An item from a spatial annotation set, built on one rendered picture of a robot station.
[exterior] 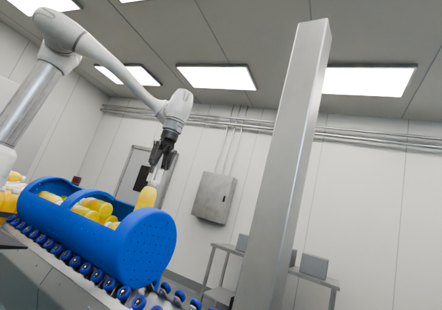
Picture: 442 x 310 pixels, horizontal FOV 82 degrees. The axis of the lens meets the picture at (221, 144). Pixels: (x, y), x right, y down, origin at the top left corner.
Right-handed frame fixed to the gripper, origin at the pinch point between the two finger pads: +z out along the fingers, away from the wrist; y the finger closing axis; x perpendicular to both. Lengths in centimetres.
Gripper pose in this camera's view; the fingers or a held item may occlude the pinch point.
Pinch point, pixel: (155, 175)
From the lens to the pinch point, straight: 114.0
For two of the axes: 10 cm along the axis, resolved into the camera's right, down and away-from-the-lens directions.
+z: -2.8, 9.3, -2.5
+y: 4.9, 3.7, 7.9
